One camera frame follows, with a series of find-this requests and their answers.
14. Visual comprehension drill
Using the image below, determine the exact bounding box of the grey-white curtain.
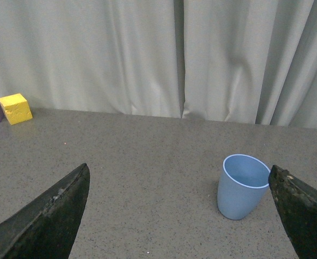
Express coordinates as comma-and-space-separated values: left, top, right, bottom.
0, 1, 317, 128

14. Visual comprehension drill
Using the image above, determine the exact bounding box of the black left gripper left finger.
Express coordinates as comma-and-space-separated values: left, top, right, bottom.
0, 163, 90, 258

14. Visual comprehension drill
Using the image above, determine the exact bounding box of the blue plastic cup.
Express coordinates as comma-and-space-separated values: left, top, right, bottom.
217, 154, 270, 220

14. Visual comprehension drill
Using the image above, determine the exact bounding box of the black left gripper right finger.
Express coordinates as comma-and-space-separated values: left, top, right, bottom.
268, 165, 317, 258

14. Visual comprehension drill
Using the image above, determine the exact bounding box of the yellow foam cube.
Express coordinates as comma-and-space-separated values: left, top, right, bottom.
0, 93, 33, 125

